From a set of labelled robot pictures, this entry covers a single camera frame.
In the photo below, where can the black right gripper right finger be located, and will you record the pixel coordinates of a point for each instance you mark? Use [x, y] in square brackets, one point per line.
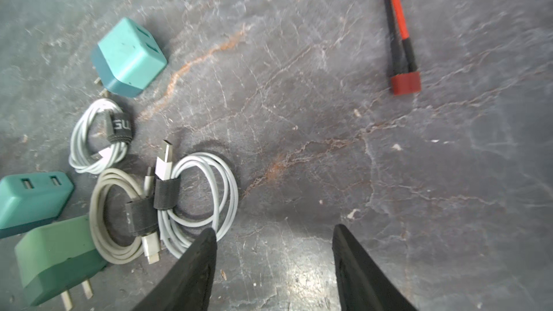
[361, 283]

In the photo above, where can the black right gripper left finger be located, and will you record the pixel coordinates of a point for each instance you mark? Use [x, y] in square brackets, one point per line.
[189, 283]

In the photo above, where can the red black charger lead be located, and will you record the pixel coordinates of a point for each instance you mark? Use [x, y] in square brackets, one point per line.
[406, 78]

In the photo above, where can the green wall charger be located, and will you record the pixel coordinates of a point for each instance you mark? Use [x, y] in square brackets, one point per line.
[55, 258]

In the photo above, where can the white coiled cable small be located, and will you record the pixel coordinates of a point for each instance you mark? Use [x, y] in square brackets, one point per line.
[100, 138]

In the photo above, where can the teal wall charger left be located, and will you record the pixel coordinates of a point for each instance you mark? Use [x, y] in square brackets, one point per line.
[32, 200]

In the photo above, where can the teal wall charger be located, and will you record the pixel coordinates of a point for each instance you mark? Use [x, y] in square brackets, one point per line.
[127, 59]
[32, 200]

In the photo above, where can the teal wall charger far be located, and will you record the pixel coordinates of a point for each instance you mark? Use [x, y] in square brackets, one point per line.
[127, 59]

